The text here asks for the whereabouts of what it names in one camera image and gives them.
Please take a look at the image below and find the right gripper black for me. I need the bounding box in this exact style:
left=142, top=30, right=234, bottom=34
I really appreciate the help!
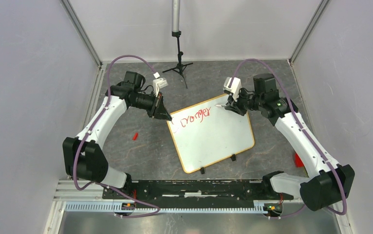
left=225, top=87, right=264, bottom=116

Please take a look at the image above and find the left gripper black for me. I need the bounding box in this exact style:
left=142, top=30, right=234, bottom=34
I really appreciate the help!
left=131, top=91, right=172, bottom=121

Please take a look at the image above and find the whiteboard with yellow edge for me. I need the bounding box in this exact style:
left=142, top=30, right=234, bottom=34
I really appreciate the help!
left=167, top=94, right=255, bottom=174

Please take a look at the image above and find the red object behind right arm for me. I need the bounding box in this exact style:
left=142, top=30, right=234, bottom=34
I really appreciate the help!
left=294, top=153, right=304, bottom=168

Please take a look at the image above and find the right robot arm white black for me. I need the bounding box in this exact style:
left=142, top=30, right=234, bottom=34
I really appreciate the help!
left=223, top=74, right=355, bottom=215

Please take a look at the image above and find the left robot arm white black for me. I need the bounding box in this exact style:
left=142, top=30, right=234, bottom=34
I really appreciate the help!
left=62, top=71, right=172, bottom=199

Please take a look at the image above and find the black tripod stand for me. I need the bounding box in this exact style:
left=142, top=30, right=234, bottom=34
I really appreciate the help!
left=163, top=0, right=193, bottom=88

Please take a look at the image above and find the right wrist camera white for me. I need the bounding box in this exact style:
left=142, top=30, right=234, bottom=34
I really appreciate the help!
left=223, top=77, right=242, bottom=102

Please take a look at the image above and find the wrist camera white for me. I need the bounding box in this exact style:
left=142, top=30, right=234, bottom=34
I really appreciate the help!
left=223, top=77, right=242, bottom=102
left=152, top=72, right=168, bottom=97

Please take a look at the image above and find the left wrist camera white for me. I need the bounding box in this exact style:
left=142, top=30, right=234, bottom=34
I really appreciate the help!
left=152, top=72, right=168, bottom=97

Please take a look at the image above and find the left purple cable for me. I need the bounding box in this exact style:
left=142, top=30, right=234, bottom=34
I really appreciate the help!
left=73, top=55, right=161, bottom=219

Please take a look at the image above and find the purple cable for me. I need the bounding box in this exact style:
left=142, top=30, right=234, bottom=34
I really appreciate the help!
left=73, top=55, right=161, bottom=219
left=227, top=58, right=348, bottom=219

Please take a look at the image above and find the right aluminium frame post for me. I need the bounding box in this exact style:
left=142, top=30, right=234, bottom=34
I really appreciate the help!
left=288, top=0, right=331, bottom=66

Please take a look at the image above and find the aluminium frame post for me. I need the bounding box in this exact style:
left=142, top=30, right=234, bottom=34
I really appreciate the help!
left=288, top=0, right=331, bottom=66
left=60, top=0, right=103, bottom=68

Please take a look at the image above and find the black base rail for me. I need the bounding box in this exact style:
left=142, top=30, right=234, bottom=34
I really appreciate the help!
left=102, top=179, right=294, bottom=209

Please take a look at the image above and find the white cable duct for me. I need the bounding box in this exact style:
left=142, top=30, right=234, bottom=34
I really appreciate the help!
left=64, top=201, right=267, bottom=215

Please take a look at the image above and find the left aluminium frame post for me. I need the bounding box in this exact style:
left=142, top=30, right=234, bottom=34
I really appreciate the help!
left=60, top=0, right=103, bottom=68

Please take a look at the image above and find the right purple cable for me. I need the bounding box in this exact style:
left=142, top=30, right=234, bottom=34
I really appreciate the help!
left=227, top=58, right=348, bottom=219

